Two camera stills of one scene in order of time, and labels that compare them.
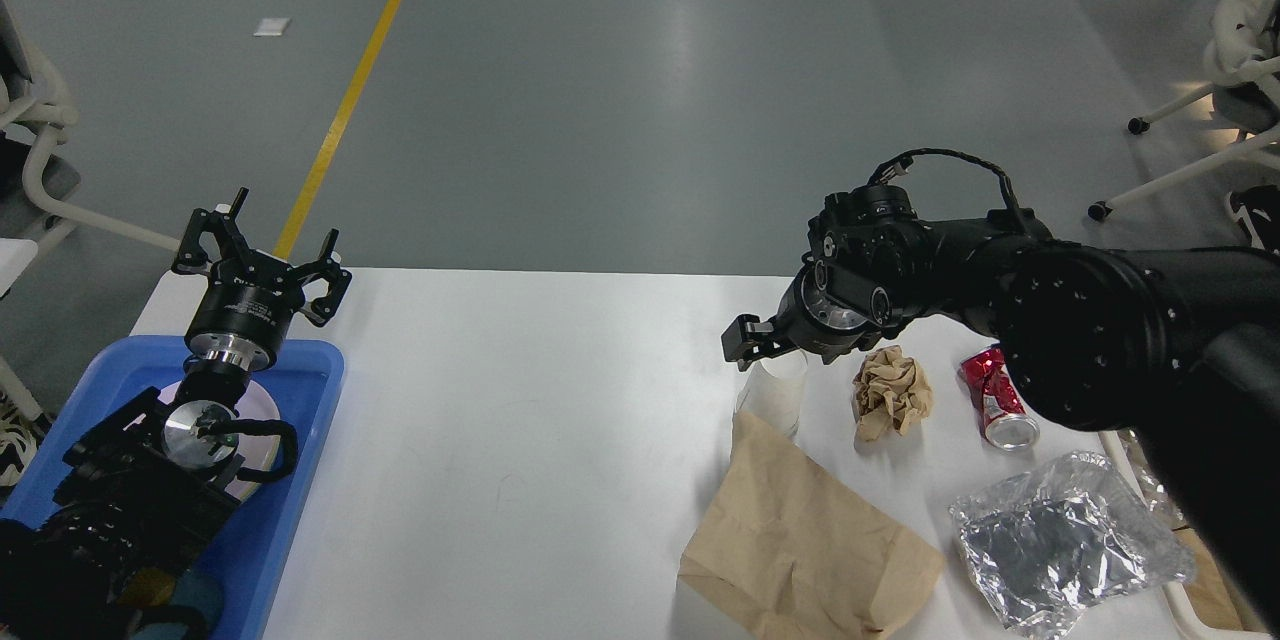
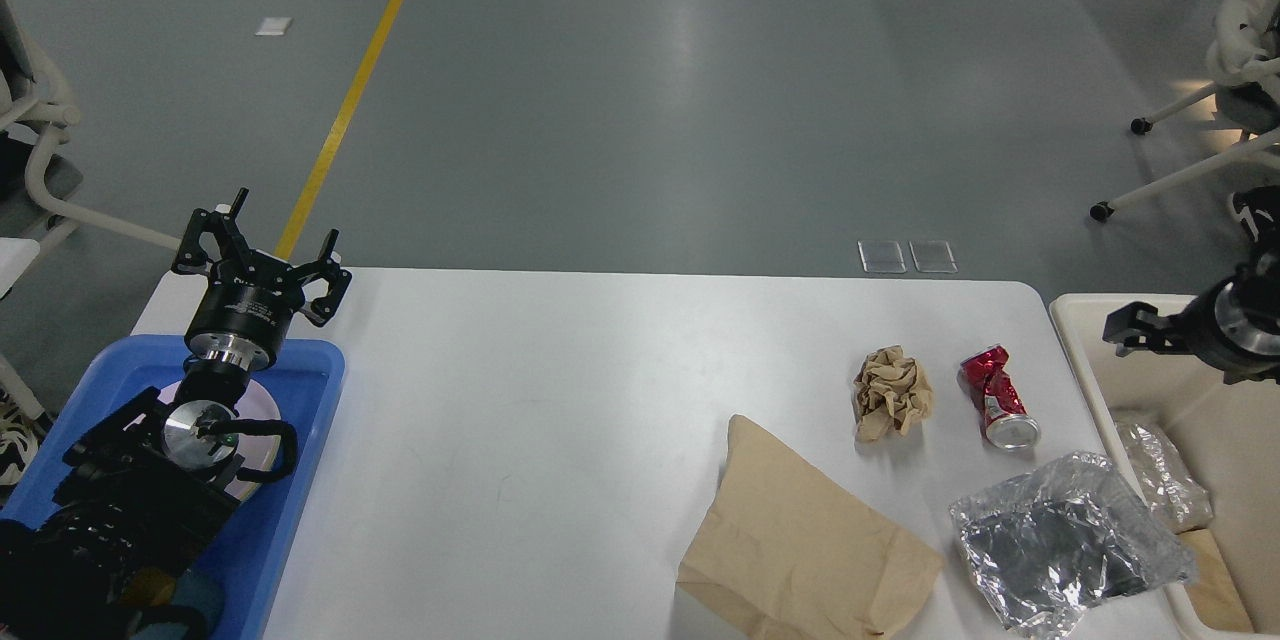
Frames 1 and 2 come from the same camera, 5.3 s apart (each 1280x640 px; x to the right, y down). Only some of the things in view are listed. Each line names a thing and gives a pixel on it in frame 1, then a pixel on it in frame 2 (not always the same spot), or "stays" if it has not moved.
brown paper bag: [790, 551] stays
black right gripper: [820, 312] to [1234, 325]
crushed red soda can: [1001, 410] stays
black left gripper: [249, 300] stays
